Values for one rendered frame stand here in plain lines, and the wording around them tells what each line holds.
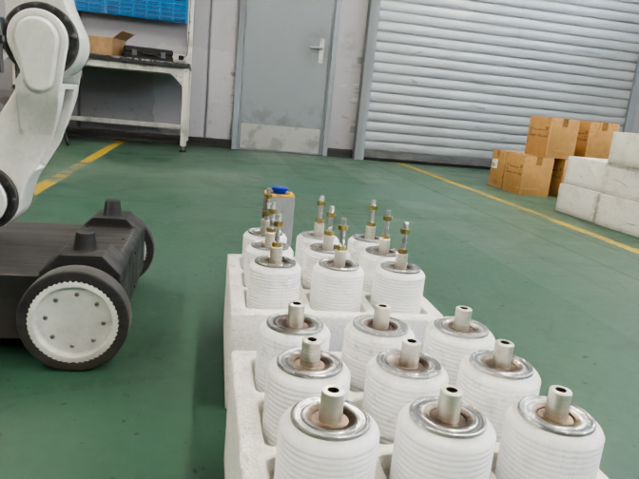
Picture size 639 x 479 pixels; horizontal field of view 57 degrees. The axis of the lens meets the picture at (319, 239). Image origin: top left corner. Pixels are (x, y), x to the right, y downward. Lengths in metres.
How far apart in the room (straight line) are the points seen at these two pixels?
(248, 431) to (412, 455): 0.19
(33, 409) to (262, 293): 0.42
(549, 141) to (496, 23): 2.30
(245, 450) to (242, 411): 0.08
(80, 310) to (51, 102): 0.43
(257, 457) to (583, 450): 0.32
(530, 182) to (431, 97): 2.09
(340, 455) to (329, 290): 0.55
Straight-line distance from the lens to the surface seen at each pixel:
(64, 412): 1.10
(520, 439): 0.65
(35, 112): 1.35
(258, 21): 6.20
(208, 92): 6.15
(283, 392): 0.65
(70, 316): 1.21
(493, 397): 0.73
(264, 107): 6.17
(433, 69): 6.52
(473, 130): 6.73
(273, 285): 1.04
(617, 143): 3.77
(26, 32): 1.33
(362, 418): 0.58
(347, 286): 1.06
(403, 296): 1.09
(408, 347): 0.70
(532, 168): 4.78
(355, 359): 0.80
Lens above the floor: 0.54
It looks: 13 degrees down
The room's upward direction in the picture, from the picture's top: 6 degrees clockwise
